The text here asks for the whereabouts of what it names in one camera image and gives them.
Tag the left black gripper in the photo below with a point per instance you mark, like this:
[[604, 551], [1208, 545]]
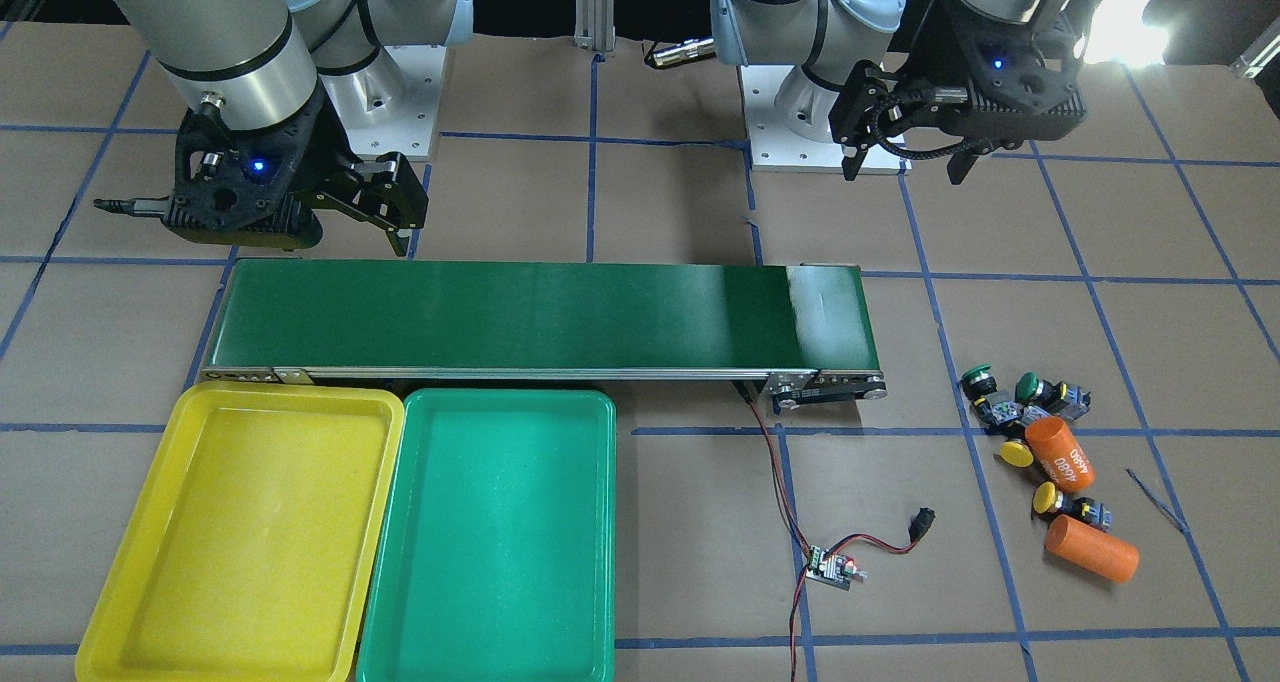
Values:
[[922, 59]]

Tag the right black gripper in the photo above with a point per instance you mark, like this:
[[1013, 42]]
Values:
[[327, 152]]

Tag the green push button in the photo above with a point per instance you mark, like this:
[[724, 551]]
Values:
[[996, 409], [1060, 398]]

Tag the yellow push button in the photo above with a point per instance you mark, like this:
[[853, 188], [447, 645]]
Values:
[[1051, 502], [1016, 453]]

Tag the orange cylinder with 4680 print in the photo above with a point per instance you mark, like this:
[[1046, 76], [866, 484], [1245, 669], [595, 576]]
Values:
[[1062, 458]]

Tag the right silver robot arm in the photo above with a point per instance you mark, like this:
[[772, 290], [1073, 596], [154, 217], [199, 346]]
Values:
[[293, 107]]

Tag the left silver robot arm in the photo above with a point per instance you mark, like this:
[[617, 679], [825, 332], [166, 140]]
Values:
[[827, 37]]

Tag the green conveyor belt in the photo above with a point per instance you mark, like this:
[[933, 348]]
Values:
[[802, 333]]

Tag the green plastic tray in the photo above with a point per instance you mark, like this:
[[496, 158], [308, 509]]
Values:
[[497, 556]]

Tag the yellow plastic tray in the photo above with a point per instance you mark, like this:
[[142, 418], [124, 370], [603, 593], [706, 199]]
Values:
[[249, 552]]

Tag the small motor controller board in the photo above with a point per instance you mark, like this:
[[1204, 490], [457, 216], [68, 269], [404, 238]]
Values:
[[833, 569]]

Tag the plain orange cylinder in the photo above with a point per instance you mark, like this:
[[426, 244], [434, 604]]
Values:
[[1095, 551]]

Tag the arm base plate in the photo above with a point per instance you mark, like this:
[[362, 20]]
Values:
[[787, 118], [393, 104]]

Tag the aluminium frame post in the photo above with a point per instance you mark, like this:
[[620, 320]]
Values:
[[594, 26]]

